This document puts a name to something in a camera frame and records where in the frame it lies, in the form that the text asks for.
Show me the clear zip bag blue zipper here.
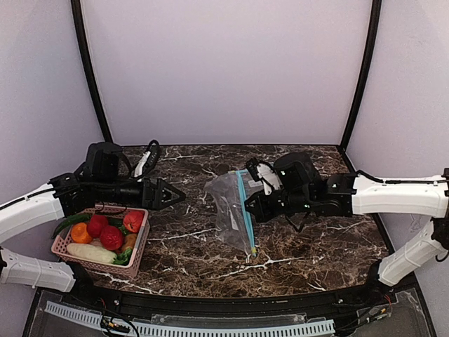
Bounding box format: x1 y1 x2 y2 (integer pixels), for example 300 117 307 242
204 169 257 257

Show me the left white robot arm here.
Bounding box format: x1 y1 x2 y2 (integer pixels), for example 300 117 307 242
1 140 186 293

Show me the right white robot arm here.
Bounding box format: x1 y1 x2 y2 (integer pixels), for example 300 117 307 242
244 152 448 288

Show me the red toy tomato right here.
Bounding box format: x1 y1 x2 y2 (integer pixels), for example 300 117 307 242
123 211 145 233

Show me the brown toy potato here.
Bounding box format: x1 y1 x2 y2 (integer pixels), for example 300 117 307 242
121 233 138 252

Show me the red toy fruit front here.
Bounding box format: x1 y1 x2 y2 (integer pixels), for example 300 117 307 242
99 225 124 251

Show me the red toy fruit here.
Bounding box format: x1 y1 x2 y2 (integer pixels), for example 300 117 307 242
86 214 109 239
99 225 124 251

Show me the red toy fruit left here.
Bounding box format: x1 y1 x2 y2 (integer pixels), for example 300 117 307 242
86 214 109 239

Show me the green toy leafy vegetable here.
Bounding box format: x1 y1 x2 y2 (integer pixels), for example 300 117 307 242
113 248 133 266

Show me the green toy chili pepper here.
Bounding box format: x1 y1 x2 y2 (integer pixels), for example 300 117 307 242
51 213 91 239

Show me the orange toy fruit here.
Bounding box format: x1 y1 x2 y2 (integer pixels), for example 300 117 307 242
70 223 93 244

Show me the white toy radish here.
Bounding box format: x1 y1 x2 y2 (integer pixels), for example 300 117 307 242
67 243 116 264

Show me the pink perforated plastic basket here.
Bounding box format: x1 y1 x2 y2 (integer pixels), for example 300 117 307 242
51 205 149 278

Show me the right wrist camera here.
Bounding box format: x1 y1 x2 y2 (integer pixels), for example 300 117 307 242
245 158 281 195

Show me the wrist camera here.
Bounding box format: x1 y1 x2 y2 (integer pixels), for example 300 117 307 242
245 158 281 195
133 140 161 182

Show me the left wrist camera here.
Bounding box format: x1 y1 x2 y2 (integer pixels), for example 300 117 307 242
133 140 161 182

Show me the white slotted cable duct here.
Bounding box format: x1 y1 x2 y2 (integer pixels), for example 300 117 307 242
44 301 335 336

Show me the black front rail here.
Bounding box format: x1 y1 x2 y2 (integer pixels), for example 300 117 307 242
61 270 427 322

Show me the left black frame post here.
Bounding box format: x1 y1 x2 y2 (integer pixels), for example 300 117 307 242
70 0 113 142

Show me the black frame post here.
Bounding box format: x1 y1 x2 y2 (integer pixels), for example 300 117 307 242
338 0 382 156
70 0 113 142

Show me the right black frame post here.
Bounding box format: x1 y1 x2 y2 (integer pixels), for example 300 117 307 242
338 0 382 156

